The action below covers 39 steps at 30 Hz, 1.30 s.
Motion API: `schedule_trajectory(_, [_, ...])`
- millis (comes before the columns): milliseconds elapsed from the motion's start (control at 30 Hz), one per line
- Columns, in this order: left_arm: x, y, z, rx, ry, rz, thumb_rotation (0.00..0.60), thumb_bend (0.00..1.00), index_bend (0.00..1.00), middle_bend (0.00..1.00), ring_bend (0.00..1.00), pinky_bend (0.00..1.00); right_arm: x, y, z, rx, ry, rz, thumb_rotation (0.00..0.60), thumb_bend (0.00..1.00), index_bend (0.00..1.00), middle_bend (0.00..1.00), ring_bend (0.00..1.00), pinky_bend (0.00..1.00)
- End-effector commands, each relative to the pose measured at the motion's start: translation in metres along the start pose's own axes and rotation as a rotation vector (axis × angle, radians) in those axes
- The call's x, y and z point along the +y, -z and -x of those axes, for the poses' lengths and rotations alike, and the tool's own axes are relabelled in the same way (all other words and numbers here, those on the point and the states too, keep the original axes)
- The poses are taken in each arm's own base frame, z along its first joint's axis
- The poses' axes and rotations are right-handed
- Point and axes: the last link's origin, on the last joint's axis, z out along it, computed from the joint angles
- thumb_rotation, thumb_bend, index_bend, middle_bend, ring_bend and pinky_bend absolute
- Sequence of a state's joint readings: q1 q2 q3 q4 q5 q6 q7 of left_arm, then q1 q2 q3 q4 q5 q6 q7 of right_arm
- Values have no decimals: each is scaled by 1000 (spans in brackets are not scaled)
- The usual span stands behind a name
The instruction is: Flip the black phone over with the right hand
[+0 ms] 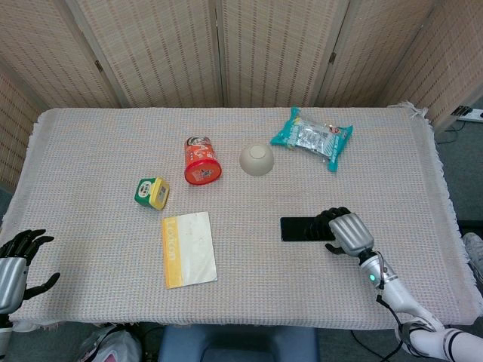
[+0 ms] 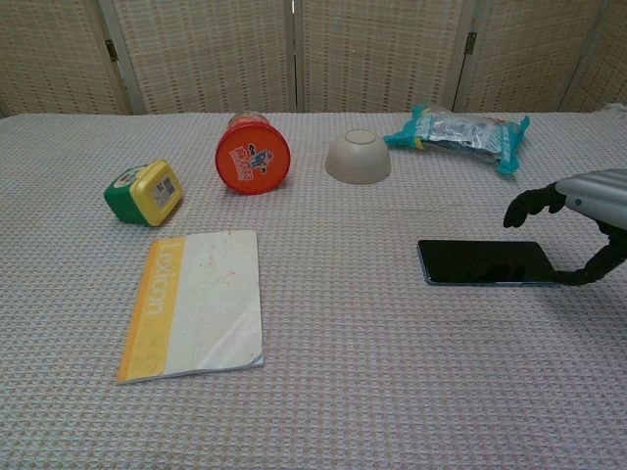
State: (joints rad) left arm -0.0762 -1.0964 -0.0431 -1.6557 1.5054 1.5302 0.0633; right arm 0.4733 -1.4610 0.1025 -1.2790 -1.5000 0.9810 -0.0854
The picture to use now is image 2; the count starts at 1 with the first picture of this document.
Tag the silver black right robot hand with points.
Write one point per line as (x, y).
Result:
(600, 196)

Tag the black smartphone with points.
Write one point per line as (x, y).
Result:
(480, 262)

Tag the teal silver snack package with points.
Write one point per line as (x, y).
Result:
(460, 137)

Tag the beige bowl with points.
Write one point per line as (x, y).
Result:
(357, 159)

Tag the woven pale tablecloth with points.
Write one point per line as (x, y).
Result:
(343, 343)

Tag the red orange snack canister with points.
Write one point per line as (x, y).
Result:
(252, 159)

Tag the yellow white Lexicon notebook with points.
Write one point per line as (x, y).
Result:
(210, 303)

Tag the beige woven folding screen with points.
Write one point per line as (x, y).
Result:
(210, 54)

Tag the green yellow square box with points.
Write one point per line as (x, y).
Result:
(147, 196)

